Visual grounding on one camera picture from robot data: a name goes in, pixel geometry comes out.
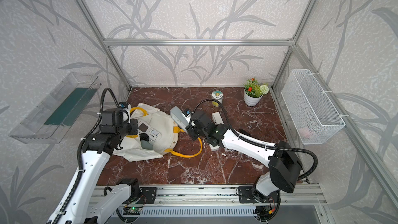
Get white digital LCD clock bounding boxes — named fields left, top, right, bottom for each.
left=208, top=144, right=220, bottom=151

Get green circuit board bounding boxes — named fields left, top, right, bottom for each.
left=123, top=206, right=143, bottom=216

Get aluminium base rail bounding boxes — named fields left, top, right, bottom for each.
left=90, top=184, right=327, bottom=218

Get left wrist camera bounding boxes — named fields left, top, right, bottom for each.
left=119, top=102, right=131, bottom=123

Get grey square alarm clock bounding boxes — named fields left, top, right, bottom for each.
left=170, top=106, right=191, bottom=132
left=141, top=140, right=153, bottom=150

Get white wire mesh basket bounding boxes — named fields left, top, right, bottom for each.
left=281, top=69, right=346, bottom=145

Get white canvas bag yellow handles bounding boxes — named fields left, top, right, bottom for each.
left=114, top=103, right=203, bottom=162

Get aluminium cage frame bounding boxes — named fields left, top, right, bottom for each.
left=74, top=0, right=398, bottom=206

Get small white button clock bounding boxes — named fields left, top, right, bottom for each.
left=147, top=128, right=162, bottom=142

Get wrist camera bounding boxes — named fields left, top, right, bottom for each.
left=182, top=108, right=192, bottom=118
left=119, top=102, right=131, bottom=123

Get white potted artificial plant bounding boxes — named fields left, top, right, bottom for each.
left=244, top=78, right=269, bottom=107

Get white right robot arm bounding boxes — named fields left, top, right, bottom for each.
left=182, top=106, right=318, bottom=203

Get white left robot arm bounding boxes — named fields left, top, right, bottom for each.
left=47, top=88, right=142, bottom=224

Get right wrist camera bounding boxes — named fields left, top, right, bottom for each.
left=182, top=108, right=192, bottom=118

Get white rectangular alarm clock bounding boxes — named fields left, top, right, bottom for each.
left=211, top=112, right=224, bottom=124

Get black round clock back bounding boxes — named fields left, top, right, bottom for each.
left=139, top=133, right=150, bottom=142

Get clear plastic wall tray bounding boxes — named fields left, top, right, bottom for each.
left=9, top=72, right=101, bottom=144

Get white timer orange buttons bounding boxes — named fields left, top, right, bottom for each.
left=138, top=121, right=150, bottom=133

